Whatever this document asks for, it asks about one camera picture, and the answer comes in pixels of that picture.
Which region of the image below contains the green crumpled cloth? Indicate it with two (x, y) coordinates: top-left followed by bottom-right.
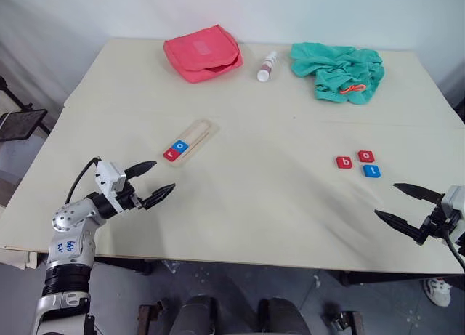
(289, 41), (385, 106)

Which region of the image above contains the rusty metal foot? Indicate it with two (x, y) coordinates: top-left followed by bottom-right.
(139, 301), (165, 335)
(328, 310), (365, 335)

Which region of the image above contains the pink fabric pouch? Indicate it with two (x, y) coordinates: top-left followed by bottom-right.
(163, 23), (244, 84)

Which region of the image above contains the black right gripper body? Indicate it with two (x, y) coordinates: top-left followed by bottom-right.
(416, 203), (451, 246)

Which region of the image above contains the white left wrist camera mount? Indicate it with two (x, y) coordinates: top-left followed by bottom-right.
(94, 161), (127, 214)

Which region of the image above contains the beige cardboard sheet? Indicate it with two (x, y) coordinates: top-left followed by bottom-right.
(0, 245), (39, 272)

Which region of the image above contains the dark rounded shape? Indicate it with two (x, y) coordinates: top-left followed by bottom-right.
(169, 294), (219, 335)

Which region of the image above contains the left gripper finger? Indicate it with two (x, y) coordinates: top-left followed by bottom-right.
(125, 161), (158, 179)
(140, 183), (177, 210)

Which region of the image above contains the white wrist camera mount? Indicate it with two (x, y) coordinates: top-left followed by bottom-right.
(94, 161), (127, 214)
(441, 185), (465, 223)

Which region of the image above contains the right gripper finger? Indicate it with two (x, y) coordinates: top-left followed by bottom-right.
(373, 209), (426, 238)
(393, 182), (446, 206)

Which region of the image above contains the blue letter tile t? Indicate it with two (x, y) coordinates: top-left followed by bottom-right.
(362, 164), (383, 179)

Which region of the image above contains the wooden letter tray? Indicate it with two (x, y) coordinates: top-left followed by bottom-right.
(161, 118), (222, 168)

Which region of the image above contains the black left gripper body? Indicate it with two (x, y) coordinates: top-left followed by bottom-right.
(118, 180), (146, 211)

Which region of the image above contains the white sneaker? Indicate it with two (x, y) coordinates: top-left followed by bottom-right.
(422, 276), (453, 308)

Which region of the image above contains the black metal rod frame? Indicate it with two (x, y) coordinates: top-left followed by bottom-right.
(0, 75), (34, 113)

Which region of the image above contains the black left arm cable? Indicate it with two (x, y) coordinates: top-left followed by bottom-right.
(65, 156), (101, 205)

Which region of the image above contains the white small bottle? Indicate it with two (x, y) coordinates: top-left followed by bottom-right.
(256, 51), (279, 84)

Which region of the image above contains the black mesh panel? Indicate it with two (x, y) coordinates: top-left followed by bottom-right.
(0, 108), (49, 143)

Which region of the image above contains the black table frame bar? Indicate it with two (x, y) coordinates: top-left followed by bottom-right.
(94, 257), (154, 277)
(339, 270), (465, 288)

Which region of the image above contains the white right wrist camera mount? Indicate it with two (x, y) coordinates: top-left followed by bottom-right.
(441, 185), (465, 223)

